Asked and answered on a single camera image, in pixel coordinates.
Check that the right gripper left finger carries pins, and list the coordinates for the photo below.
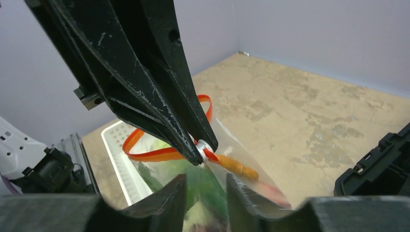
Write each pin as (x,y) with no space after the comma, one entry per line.
(162,211)

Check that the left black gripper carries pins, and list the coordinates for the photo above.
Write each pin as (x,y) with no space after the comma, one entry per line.
(64,169)

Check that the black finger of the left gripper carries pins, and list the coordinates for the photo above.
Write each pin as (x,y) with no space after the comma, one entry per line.
(93,44)
(152,29)

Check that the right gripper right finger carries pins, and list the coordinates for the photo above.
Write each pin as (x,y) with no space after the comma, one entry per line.
(249,211)

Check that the white plastic basket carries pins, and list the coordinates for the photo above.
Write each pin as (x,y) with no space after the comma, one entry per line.
(133,187)

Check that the clear zip top bag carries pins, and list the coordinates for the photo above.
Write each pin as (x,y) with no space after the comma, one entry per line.
(140,146)

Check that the pink peach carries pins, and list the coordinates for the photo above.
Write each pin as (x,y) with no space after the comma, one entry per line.
(272,193)

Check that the black open toolbox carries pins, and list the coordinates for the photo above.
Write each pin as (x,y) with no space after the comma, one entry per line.
(384,170)

